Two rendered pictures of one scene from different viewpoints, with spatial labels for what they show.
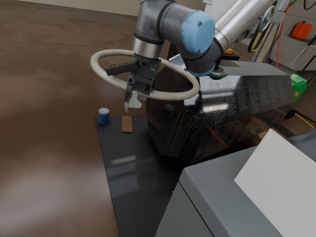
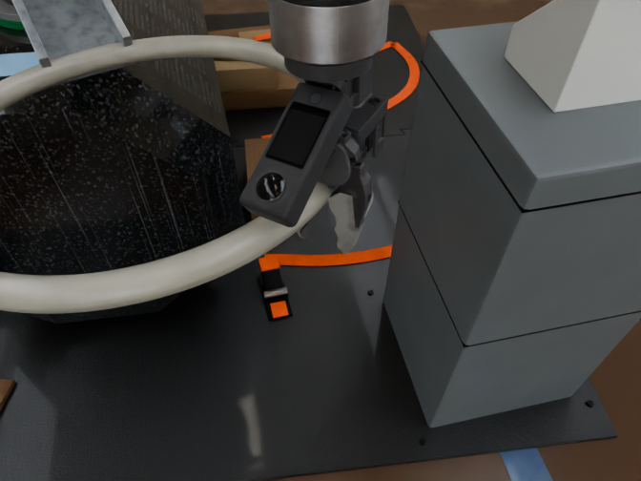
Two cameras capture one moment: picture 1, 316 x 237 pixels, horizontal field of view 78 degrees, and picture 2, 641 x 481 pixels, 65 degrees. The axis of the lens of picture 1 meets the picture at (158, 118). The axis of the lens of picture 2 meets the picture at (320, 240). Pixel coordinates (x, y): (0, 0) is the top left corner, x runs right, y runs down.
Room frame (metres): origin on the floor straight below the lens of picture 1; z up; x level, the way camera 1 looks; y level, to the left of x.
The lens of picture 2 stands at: (0.46, 0.44, 1.28)
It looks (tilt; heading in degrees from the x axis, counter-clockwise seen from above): 49 degrees down; 293
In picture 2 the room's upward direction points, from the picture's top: straight up
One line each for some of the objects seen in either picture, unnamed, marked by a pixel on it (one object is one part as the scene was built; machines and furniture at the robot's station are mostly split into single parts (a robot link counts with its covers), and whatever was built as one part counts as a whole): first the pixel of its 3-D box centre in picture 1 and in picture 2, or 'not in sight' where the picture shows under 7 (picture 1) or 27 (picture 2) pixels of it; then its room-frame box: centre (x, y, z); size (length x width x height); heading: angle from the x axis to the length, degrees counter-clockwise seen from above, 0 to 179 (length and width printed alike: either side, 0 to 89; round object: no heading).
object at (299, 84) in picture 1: (290, 86); not in sight; (2.71, -1.67, 0.43); 0.35 x 0.35 x 0.87; 15
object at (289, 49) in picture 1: (298, 62); not in sight; (4.39, -2.56, 0.43); 1.30 x 0.62 x 0.86; 126
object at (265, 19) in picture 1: (260, 17); not in sight; (1.38, -0.45, 1.20); 0.15 x 0.10 x 0.15; 144
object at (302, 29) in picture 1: (303, 30); not in sight; (4.49, -2.34, 0.99); 0.50 x 0.22 x 0.33; 126
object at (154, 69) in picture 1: (143, 73); (332, 109); (0.60, 0.08, 1.01); 0.09 x 0.08 x 0.12; 84
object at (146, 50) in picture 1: (147, 47); (324, 17); (0.61, 0.09, 1.10); 0.10 x 0.09 x 0.05; 175
